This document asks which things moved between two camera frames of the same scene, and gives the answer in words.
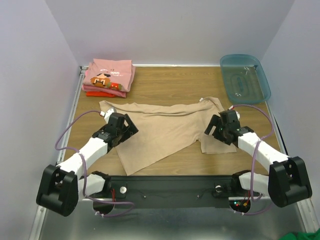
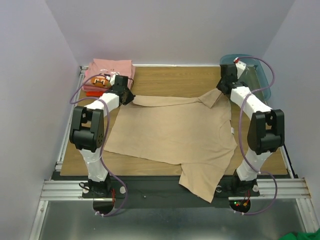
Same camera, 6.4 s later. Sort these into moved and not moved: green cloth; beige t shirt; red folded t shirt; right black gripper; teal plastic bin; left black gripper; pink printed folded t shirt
Moved: left black gripper; right black gripper; beige t shirt
Not moved: red folded t shirt; green cloth; teal plastic bin; pink printed folded t shirt
